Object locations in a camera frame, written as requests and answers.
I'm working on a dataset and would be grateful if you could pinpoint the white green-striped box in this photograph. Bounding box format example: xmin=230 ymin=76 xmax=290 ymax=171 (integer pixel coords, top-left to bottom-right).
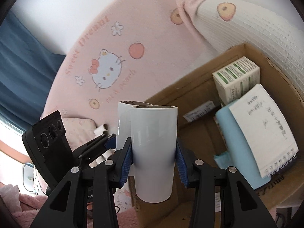
xmin=212 ymin=56 xmax=260 ymax=105

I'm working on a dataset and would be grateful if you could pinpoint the white cardboard tube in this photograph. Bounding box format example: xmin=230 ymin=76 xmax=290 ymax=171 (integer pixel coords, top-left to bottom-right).
xmin=116 ymin=100 xmax=154 ymax=176
xmin=131 ymin=106 xmax=178 ymax=203

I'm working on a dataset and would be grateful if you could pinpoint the white blue-edged object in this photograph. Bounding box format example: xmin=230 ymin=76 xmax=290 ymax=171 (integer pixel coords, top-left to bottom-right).
xmin=22 ymin=162 xmax=36 ymax=193

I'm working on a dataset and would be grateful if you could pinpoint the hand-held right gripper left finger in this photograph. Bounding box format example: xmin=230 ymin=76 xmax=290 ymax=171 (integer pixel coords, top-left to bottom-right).
xmin=30 ymin=137 xmax=133 ymax=228

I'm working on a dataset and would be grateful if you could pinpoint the brown cardboard box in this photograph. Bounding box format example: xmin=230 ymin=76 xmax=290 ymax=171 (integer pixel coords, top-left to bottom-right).
xmin=128 ymin=43 xmax=304 ymax=228

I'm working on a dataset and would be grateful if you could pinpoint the cat-print pink white blanket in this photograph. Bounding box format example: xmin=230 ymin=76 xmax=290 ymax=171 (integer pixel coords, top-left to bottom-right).
xmin=40 ymin=0 xmax=304 ymax=219

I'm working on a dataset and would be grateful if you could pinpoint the white spiral notepad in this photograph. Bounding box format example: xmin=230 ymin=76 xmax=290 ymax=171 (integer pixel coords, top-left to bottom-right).
xmin=229 ymin=84 xmax=299 ymax=178

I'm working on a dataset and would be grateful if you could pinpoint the pile of white tubes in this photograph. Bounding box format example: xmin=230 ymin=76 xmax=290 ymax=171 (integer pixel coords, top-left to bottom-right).
xmin=95 ymin=124 xmax=115 ymax=159

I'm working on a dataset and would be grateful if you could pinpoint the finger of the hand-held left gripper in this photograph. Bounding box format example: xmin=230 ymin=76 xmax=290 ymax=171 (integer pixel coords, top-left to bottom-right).
xmin=73 ymin=134 xmax=117 ymax=169

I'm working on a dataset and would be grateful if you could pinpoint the light blue pouch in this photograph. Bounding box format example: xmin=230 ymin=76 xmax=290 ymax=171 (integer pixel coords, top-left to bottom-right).
xmin=213 ymin=100 xmax=272 ymax=190

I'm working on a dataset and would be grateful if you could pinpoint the dark blue curtain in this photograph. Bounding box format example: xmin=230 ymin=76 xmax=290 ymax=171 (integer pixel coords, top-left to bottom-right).
xmin=0 ymin=12 xmax=66 ymax=126

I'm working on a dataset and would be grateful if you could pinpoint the pale pink dotted pillow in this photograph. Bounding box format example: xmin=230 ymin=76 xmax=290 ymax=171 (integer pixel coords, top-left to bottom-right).
xmin=61 ymin=117 xmax=97 ymax=149

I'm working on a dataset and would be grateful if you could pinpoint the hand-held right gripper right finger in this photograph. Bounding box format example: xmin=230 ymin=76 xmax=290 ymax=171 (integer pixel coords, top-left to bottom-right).
xmin=176 ymin=140 xmax=278 ymax=228

